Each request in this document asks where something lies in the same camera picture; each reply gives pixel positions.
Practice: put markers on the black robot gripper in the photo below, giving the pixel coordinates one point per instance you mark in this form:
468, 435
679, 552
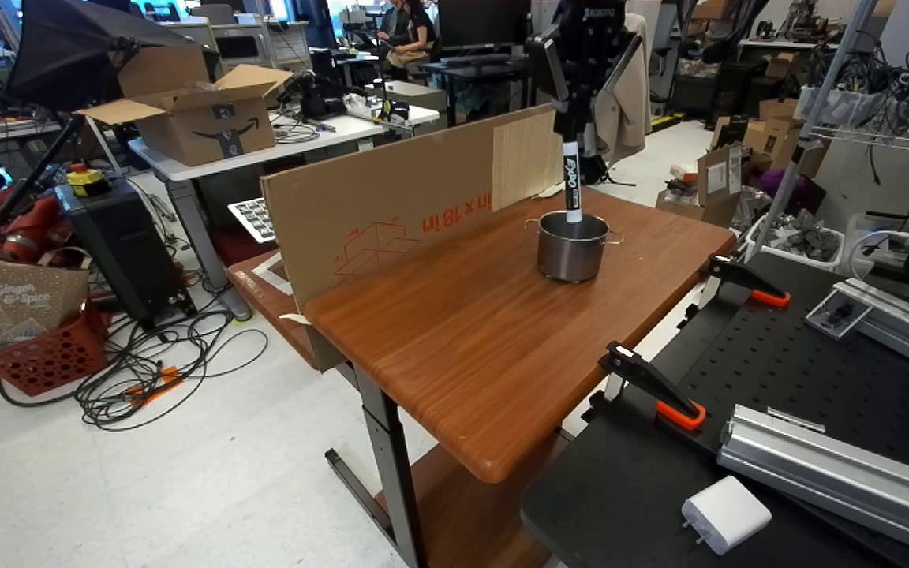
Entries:
576, 57

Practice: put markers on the black and white marker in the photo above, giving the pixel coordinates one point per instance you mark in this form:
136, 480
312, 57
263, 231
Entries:
572, 182

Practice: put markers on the silver metal pot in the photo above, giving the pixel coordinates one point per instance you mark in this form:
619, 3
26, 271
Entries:
569, 250

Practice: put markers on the black orange clamp far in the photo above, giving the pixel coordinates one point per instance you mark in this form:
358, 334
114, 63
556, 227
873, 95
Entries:
759, 287

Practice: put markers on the black orange clamp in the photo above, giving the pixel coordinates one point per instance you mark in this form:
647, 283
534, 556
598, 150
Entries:
759, 287
671, 402

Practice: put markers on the brown cardboard backdrop panel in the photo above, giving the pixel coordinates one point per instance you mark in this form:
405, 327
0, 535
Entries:
367, 208

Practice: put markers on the black orange clamp near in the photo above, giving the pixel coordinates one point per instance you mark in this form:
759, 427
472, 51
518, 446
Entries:
671, 402

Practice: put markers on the open amazon cardboard box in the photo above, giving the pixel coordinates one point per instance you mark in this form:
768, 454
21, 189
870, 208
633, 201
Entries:
187, 116

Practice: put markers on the black perforated breadboard base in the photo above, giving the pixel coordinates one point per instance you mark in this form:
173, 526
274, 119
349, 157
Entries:
614, 495

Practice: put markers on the white power adapter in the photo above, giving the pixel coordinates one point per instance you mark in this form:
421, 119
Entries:
724, 515

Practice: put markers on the wooden table lower shelf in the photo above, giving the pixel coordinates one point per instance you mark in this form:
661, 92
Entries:
473, 526

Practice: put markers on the red plastic basket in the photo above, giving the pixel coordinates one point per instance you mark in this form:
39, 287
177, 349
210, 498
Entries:
56, 358

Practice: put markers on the silver aluminium extrusion rail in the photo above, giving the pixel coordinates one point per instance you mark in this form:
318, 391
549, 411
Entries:
819, 469

